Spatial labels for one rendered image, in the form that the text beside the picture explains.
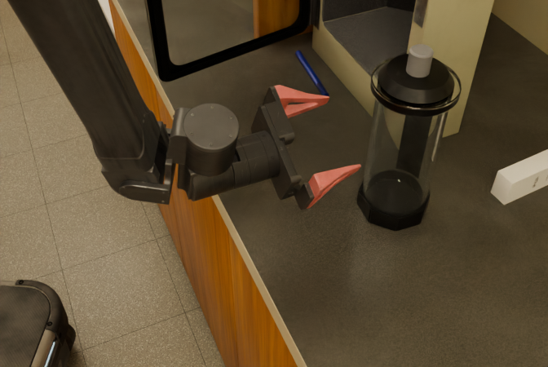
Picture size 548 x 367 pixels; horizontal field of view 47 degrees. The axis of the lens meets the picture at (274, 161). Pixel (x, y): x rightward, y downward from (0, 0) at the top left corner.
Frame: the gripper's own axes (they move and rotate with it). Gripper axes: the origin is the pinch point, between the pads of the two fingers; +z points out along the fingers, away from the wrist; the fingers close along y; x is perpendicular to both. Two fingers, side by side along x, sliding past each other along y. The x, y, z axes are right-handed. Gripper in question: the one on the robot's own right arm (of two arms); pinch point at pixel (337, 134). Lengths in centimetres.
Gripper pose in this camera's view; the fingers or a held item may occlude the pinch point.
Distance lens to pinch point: 78.4
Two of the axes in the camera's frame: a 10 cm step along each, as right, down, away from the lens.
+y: -3.6, -8.8, 3.1
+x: -2.0, 4.0, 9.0
